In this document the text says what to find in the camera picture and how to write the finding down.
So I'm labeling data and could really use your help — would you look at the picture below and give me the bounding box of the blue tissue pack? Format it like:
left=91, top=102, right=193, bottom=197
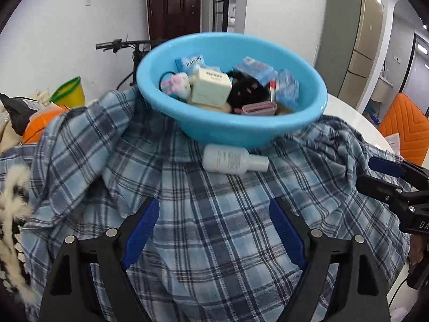
left=276, top=69, right=299, bottom=111
left=233, top=57, right=278, bottom=86

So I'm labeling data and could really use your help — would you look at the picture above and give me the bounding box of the white plastic bottle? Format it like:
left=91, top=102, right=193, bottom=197
left=202, top=144, right=269, bottom=175

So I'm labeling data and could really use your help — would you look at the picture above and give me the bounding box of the paper leaflet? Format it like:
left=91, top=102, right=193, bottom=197
left=385, top=133, right=401, bottom=156

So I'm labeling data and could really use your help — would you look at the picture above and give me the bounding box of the orange chair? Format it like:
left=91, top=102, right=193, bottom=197
left=378, top=93, right=428, bottom=166

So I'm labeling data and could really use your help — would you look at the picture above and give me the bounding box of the black white fluffy fabric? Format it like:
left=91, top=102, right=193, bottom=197
left=1, top=163, right=35, bottom=304

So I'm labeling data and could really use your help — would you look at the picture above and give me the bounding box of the blue plaid shirt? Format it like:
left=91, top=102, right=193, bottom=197
left=1, top=89, right=410, bottom=321

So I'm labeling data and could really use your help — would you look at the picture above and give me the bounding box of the pink hair clip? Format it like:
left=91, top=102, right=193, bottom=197
left=241, top=101, right=278, bottom=116

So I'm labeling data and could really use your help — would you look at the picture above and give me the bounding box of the red white medicine box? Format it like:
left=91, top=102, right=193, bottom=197
left=268, top=80, right=276, bottom=103

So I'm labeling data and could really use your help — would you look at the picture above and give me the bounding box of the beige grey refrigerator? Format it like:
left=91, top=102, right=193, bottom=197
left=315, top=0, right=383, bottom=108

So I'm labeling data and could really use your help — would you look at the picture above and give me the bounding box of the orange package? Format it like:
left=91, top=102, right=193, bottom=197
left=23, top=103, right=69, bottom=145

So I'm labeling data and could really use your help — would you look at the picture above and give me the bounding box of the blue plastic basin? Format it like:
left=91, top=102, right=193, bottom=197
left=136, top=32, right=327, bottom=149

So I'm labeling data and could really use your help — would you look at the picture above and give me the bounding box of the black plush toy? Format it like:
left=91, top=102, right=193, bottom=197
left=227, top=71, right=269, bottom=114

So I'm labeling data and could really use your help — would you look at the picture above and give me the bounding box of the black snack bag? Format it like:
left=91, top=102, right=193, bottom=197
left=0, top=93, right=45, bottom=136

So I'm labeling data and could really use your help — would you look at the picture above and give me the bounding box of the yellow green bucket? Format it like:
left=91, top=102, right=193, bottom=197
left=49, top=76, right=85, bottom=108

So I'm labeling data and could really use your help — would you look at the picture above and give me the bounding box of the cream cardboard box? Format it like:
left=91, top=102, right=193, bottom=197
left=191, top=68, right=232, bottom=108

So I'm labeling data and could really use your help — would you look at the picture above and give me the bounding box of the blue white Haison box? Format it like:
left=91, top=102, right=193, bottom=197
left=175, top=54, right=206, bottom=75

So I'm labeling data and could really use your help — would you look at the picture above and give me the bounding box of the black bicycle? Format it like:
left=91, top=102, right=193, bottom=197
left=95, top=38, right=165, bottom=92

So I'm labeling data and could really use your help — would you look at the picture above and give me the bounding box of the dark brown door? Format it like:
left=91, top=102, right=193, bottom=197
left=147, top=0, right=201, bottom=41

